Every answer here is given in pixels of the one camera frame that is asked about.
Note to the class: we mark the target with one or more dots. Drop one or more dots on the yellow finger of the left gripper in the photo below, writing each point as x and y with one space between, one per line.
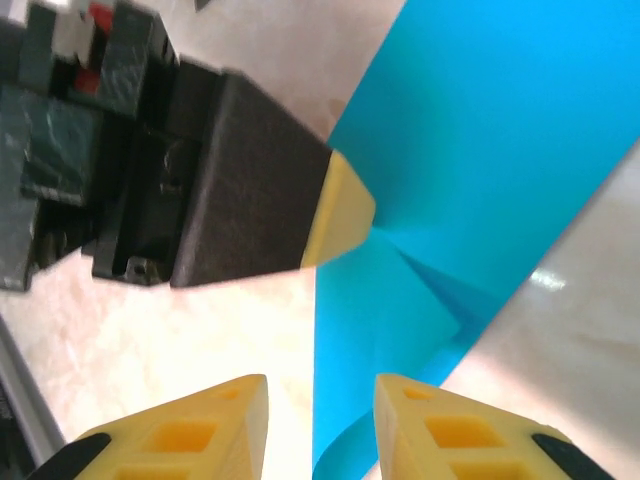
260 200

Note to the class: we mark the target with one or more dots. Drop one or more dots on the blue paper sheet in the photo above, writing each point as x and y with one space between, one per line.
475 125

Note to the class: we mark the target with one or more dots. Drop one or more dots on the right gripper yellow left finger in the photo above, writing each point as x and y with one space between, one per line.
175 445

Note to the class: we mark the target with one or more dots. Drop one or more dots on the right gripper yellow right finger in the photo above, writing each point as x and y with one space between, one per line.
450 440

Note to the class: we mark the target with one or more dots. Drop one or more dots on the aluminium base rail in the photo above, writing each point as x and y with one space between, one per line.
35 400

